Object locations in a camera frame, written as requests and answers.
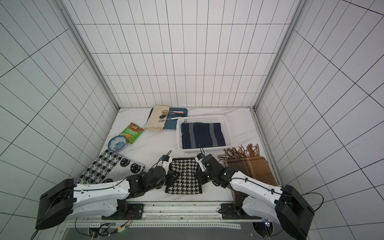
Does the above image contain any black white houndstooth scarf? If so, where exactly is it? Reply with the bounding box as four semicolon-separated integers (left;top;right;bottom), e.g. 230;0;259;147
165;158;203;195

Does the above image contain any navy grey striped scarf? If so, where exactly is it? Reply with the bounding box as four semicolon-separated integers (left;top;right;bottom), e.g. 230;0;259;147
181;123;226;149

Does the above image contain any white plastic perforated basket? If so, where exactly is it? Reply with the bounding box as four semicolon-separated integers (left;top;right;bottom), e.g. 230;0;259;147
176;115;233;153

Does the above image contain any brown striped fringed scarf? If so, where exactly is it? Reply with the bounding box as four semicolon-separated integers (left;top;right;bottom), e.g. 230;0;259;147
218;144;278;187

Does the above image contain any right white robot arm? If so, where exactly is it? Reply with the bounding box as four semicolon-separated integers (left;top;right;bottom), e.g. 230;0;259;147
195;153;315;240

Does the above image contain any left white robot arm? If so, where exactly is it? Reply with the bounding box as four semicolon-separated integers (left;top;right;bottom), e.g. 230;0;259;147
35;166;179;230

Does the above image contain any houndstooth cloth with gear prints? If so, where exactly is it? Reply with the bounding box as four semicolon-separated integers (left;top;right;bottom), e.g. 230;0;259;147
77;150;145;185

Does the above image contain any green snack bag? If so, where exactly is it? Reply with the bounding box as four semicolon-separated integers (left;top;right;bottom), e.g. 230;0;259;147
120;123;145;144

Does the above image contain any blue patterned ceramic bowl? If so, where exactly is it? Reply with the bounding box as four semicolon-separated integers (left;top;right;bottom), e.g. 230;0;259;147
108;135;127;152

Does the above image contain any teal blue tray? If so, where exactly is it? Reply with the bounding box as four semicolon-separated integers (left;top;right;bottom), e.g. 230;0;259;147
164;108;188;130

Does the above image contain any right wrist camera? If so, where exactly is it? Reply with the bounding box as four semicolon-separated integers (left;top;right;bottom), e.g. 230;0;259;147
195;153;206;172

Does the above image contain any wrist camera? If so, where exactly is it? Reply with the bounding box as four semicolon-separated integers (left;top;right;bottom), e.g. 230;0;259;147
160;155;173;173
195;153;206;172

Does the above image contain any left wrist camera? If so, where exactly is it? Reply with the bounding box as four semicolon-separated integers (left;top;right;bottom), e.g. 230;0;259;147
160;155;173;173

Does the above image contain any metal base rail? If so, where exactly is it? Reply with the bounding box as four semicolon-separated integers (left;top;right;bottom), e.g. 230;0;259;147
55;202;292;240

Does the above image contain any spoon with red handle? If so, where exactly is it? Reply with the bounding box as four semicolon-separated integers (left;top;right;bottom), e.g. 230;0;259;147
162;111;185;115

